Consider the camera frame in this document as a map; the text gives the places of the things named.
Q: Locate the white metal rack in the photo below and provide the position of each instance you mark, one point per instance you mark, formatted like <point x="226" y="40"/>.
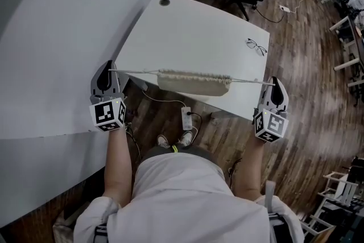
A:
<point x="335" y="193"/>

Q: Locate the person's right forearm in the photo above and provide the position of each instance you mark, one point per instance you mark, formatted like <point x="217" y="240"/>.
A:
<point x="251" y="170"/>

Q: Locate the person's left forearm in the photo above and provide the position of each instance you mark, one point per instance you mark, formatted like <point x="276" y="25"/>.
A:
<point x="118" y="168"/>

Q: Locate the person's white shirt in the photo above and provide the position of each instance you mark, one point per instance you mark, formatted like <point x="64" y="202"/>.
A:
<point x="185" y="202"/>

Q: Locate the black-rimmed eyeglasses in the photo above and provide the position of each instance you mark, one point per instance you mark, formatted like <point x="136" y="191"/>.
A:
<point x="258" y="47"/>

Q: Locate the person's left white shoe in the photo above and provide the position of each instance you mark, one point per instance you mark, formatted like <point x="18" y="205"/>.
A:
<point x="163" y="141"/>

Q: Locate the small white floor power strip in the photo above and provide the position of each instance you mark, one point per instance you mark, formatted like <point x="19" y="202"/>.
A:
<point x="285" y="8"/>

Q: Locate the person's white shoe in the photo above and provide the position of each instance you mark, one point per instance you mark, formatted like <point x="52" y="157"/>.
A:
<point x="163" y="141"/>
<point x="185" y="139"/>

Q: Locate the white desk frame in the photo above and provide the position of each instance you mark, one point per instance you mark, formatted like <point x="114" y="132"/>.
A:
<point x="345" y="45"/>

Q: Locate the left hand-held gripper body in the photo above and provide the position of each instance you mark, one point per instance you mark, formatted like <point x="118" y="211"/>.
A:
<point x="105" y="113"/>

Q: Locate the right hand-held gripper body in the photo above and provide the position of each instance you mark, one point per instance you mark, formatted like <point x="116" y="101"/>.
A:
<point x="273" y="125"/>

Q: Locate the person's dark trousers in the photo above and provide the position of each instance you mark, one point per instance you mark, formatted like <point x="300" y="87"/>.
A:
<point x="196" y="152"/>

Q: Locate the grey table leg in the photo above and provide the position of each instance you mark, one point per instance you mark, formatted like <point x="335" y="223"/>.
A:
<point x="139" y="83"/>

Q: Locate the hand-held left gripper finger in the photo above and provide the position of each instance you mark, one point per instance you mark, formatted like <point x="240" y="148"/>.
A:
<point x="109" y="64"/>
<point x="122" y="82"/>

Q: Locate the person's right white shoe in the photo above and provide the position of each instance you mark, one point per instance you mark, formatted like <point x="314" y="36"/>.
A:
<point x="185" y="139"/>

